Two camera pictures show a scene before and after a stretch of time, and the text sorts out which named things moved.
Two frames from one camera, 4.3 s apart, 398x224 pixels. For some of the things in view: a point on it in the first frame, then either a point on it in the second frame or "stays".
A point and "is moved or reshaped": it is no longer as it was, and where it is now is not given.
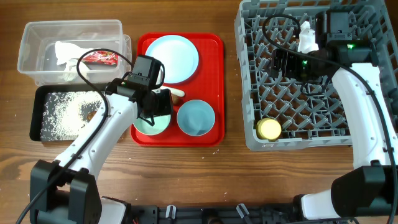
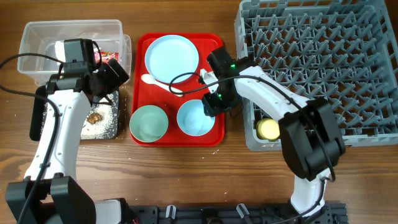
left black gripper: (165, 107) to (114, 81)
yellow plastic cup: (268, 129) stays
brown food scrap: (91, 114) stays
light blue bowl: (196, 117) stays
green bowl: (161, 122) is moved or reshaped
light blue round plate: (178, 55) stays
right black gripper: (287, 69) to (212, 107)
